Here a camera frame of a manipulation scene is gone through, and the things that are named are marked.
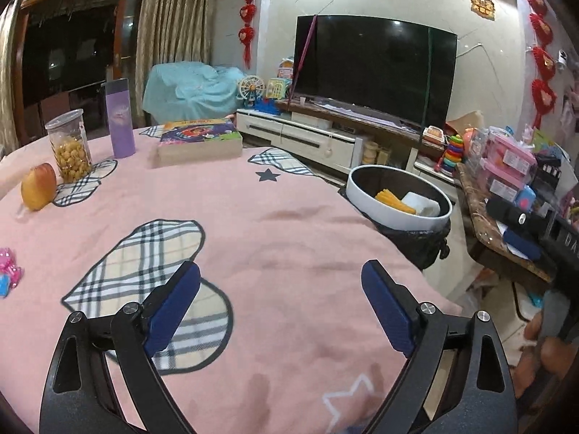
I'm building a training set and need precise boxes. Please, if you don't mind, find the beige patterned curtain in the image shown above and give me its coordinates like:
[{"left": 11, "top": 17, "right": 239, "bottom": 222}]
[
  {"left": 0, "top": 7, "right": 28, "bottom": 154},
  {"left": 136, "top": 0, "right": 213, "bottom": 127}
]

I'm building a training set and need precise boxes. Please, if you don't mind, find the brown side table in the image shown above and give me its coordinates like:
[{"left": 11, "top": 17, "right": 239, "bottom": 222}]
[{"left": 455, "top": 163, "right": 555, "bottom": 326}]

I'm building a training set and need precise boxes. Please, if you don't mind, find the colourful puzzle box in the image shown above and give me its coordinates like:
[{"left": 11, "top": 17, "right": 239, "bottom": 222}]
[{"left": 154, "top": 118, "right": 244, "bottom": 168}]

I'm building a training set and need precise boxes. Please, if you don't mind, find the white rim trash bin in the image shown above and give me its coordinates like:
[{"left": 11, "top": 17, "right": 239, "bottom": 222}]
[{"left": 339, "top": 165, "right": 453, "bottom": 272}]

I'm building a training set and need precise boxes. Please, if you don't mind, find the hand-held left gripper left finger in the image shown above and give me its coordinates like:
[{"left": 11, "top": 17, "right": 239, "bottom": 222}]
[{"left": 40, "top": 261, "right": 202, "bottom": 434}]

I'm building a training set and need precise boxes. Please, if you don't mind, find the gold red wall decoration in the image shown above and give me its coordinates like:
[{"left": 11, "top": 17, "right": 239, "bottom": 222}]
[{"left": 469, "top": 0, "right": 495, "bottom": 20}]

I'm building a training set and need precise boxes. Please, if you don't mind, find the white television cabinet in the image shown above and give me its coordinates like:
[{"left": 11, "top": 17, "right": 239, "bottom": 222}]
[{"left": 235, "top": 99, "right": 457, "bottom": 186}]

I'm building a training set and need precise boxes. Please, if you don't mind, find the wooden frame glass door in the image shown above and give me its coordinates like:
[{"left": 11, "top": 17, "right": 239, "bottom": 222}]
[{"left": 13, "top": 0, "right": 150, "bottom": 150}]

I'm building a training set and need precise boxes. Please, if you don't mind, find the person's right hand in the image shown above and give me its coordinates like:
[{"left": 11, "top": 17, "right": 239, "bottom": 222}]
[{"left": 513, "top": 312, "right": 571, "bottom": 396}]

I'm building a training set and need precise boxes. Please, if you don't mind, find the red yellow apple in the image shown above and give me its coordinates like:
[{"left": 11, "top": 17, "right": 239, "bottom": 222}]
[{"left": 21, "top": 163, "right": 57, "bottom": 212}]

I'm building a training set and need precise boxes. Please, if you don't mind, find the pink small toy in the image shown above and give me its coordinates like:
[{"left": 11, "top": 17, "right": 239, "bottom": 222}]
[{"left": 0, "top": 247, "right": 25, "bottom": 288}]

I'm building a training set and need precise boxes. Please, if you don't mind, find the teal cloth covered armchair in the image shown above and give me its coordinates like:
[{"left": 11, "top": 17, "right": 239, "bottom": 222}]
[{"left": 142, "top": 61, "right": 245, "bottom": 127}]

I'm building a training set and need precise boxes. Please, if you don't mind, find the toy ferris wheel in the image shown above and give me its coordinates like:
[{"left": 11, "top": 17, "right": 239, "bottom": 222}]
[{"left": 237, "top": 75, "right": 266, "bottom": 109}]

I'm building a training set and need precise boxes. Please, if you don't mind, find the yellow green toy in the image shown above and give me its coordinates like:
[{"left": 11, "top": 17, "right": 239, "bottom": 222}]
[{"left": 265, "top": 78, "right": 288, "bottom": 100}]

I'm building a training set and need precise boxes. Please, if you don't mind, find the black flat television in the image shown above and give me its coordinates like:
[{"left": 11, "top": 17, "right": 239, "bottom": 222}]
[{"left": 293, "top": 15, "right": 457, "bottom": 132}]

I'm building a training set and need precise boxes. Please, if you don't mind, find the white foam packing sleeve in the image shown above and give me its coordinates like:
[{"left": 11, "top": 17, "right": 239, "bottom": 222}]
[{"left": 400, "top": 191, "right": 440, "bottom": 218}]

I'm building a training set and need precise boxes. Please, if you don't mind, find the pink plaid patch blanket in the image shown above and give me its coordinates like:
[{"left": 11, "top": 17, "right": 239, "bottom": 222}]
[{"left": 0, "top": 120, "right": 464, "bottom": 434}]

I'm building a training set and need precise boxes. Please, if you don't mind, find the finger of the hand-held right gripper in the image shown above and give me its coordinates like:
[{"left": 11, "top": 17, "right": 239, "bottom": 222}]
[
  {"left": 502, "top": 228, "right": 544, "bottom": 261},
  {"left": 486, "top": 195, "right": 557, "bottom": 237}
]

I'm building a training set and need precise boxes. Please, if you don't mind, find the blue toy track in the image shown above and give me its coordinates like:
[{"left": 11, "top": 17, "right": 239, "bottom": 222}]
[{"left": 253, "top": 97, "right": 283, "bottom": 116}]

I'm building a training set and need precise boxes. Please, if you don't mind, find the purple water bottle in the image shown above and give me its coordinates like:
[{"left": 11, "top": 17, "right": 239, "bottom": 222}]
[{"left": 105, "top": 78, "right": 136, "bottom": 159}]

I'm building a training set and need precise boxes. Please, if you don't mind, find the brown cardboard piece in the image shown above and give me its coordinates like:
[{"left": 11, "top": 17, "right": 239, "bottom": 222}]
[{"left": 445, "top": 111, "right": 485, "bottom": 136}]

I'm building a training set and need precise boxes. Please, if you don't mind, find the yellow ridged foam sleeve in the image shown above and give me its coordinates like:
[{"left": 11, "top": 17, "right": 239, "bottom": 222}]
[{"left": 375, "top": 188, "right": 417, "bottom": 215}]

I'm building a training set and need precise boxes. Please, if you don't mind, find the red hanging heart decoration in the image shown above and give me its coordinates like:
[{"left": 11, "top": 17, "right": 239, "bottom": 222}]
[
  {"left": 238, "top": 0, "right": 261, "bottom": 68},
  {"left": 522, "top": 0, "right": 558, "bottom": 129}
]

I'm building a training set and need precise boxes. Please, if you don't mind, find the pink storage box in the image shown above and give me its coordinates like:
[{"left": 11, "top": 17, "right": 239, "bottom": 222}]
[
  {"left": 482, "top": 133, "right": 539, "bottom": 177},
  {"left": 479, "top": 163, "right": 530, "bottom": 200}
]

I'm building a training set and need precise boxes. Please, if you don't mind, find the clear snack jar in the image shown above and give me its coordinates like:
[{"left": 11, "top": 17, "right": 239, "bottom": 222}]
[{"left": 44, "top": 108, "right": 93, "bottom": 184}]

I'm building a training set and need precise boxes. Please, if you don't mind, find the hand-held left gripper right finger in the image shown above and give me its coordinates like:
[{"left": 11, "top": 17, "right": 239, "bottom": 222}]
[{"left": 360, "top": 260, "right": 519, "bottom": 434}]

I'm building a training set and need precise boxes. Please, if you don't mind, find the rainbow stacking ring toy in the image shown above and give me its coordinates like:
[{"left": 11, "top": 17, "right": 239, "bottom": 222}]
[{"left": 441, "top": 133, "right": 464, "bottom": 173}]

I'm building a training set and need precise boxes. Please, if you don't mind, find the blue toy device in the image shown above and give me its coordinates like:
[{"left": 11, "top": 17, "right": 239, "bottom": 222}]
[{"left": 516, "top": 187, "right": 537, "bottom": 211}]

